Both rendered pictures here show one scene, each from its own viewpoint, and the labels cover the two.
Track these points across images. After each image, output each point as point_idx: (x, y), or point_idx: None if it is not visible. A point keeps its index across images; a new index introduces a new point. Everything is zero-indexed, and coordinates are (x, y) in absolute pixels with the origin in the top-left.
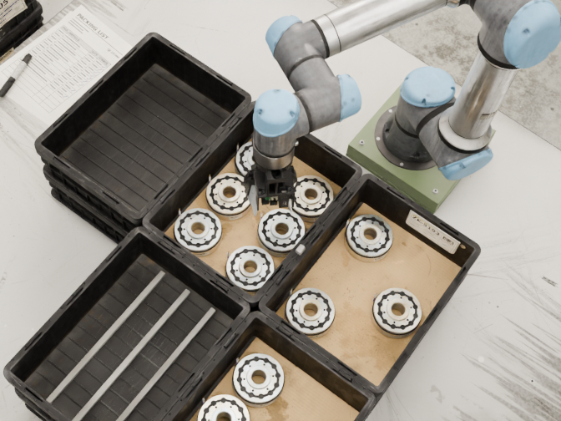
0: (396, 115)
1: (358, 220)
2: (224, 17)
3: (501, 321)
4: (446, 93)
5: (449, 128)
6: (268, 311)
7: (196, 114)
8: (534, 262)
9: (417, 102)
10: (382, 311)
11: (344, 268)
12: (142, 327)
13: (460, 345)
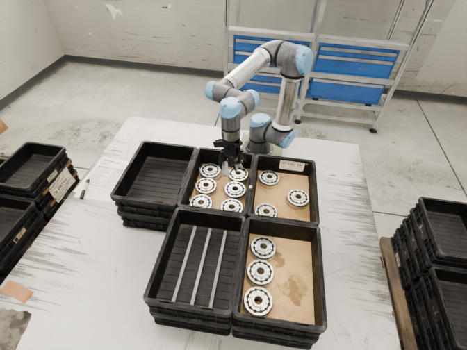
0: (251, 138)
1: (261, 174)
2: (164, 141)
3: (327, 194)
4: (268, 118)
5: (279, 125)
6: (253, 214)
7: (174, 167)
8: (323, 171)
9: (260, 124)
10: (293, 199)
11: (267, 194)
12: (198, 253)
13: (320, 208)
